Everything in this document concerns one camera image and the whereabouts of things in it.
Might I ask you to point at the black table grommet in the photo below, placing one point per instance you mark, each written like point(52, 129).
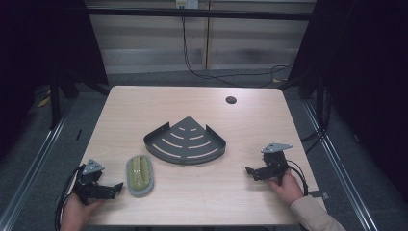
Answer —
point(231, 99)

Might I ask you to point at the white wall socket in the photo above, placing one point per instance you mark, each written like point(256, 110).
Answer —
point(187, 4)

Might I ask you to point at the green soap in grey dish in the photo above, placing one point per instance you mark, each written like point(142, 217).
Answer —
point(140, 175)

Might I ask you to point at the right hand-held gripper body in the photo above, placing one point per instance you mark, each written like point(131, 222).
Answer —
point(275, 166)

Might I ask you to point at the grey tape strip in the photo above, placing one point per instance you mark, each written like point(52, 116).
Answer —
point(319, 194)

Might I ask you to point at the person's right hand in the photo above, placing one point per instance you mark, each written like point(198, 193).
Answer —
point(288, 189)

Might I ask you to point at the metal floor rail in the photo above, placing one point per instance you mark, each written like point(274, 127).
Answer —
point(32, 170)
point(340, 166)

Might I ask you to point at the black horizontal frame bar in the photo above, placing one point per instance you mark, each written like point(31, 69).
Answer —
point(198, 13)

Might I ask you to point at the person's left hand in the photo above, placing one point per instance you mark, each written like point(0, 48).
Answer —
point(75, 215)

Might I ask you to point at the dark grey corner shelf rack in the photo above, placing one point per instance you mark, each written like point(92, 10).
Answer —
point(186, 144)

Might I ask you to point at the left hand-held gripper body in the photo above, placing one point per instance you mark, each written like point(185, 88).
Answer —
point(93, 192)

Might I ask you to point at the yellow tape piece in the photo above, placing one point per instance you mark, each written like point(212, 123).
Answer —
point(44, 101)

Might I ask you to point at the black curtain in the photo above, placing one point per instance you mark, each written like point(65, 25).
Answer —
point(365, 80)
point(41, 45)

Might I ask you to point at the small black stick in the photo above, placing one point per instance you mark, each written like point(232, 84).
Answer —
point(79, 134)

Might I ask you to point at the black metal stand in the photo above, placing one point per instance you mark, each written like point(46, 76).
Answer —
point(55, 102)

